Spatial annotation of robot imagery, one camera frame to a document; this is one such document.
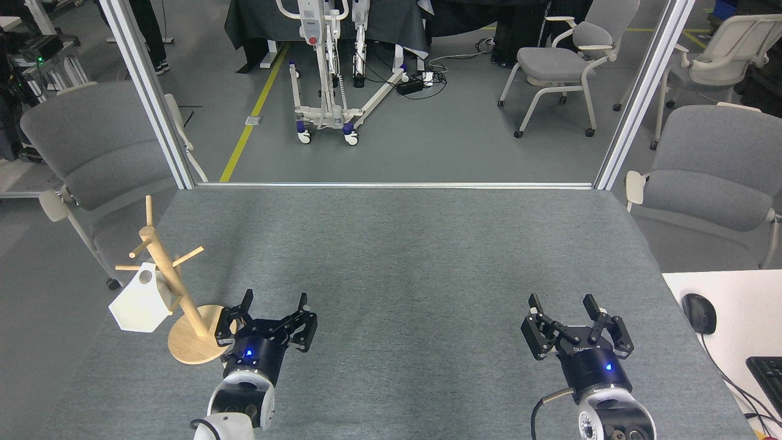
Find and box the silver frame post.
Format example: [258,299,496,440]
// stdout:
[99,0,197,190]
[594,0,697,191]

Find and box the person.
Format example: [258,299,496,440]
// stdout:
[128,0,172,77]

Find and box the white hexagonal cup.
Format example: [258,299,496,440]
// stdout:
[109,262,174,333]

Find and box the white stand on wheels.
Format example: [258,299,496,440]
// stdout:
[276,0,409,146]

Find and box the dark cloth covered table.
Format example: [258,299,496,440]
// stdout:
[224,0,429,74]

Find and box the black power strip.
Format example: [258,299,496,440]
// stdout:
[396,72,436,95]

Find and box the white desk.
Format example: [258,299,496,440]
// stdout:
[662,269,782,440]

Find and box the wooden cup rack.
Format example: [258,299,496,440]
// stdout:
[115,196,238,365]

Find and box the grey chair with cream frame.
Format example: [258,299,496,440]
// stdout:
[624,103,782,270]
[20,81,208,291]
[497,0,640,139]
[613,13,782,151]

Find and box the equipment rack with green light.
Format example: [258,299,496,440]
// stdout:
[0,34,91,105]

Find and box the silver table edge rail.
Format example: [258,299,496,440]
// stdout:
[194,181,596,190]

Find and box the black computer mouse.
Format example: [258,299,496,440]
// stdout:
[682,293,717,335]

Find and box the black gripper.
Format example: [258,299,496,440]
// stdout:
[215,289,318,386]
[521,294,635,404]

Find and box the black keyboard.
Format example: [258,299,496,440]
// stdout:
[746,356,782,417]

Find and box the black mouse cable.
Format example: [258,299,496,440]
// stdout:
[700,333,782,425]

